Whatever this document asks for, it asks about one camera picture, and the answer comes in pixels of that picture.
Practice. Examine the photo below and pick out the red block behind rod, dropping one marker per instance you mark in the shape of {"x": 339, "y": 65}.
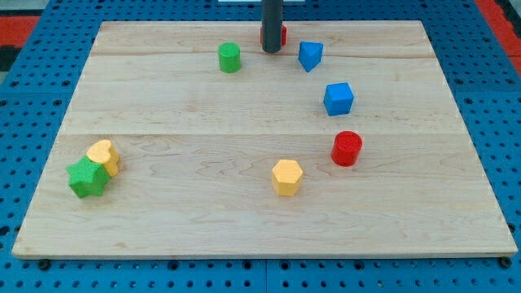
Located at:
{"x": 283, "y": 35}

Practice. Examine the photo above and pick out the light wooden board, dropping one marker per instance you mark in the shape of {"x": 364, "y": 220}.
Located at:
{"x": 197, "y": 147}

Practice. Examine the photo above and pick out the red cylinder block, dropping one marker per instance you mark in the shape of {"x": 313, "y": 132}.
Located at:
{"x": 346, "y": 148}

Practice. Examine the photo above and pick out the yellow hexagon block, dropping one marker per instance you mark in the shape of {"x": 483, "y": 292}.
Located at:
{"x": 287, "y": 177}

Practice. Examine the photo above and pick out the blue cube block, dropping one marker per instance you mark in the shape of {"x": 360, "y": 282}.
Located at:
{"x": 338, "y": 99}

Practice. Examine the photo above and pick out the blue triangle block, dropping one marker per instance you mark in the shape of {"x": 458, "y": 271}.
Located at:
{"x": 310, "y": 55}

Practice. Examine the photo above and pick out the green cylinder block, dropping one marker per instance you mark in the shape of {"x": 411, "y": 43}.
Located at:
{"x": 229, "y": 57}

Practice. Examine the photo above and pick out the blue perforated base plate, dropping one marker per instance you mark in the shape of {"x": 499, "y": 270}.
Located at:
{"x": 39, "y": 86}

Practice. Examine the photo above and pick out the yellow heart block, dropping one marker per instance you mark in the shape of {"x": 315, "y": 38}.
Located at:
{"x": 104, "y": 153}

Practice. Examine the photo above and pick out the green star block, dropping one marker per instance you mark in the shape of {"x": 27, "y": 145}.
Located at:
{"x": 87, "y": 177}

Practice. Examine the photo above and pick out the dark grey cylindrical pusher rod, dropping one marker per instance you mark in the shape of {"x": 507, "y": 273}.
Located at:
{"x": 271, "y": 25}

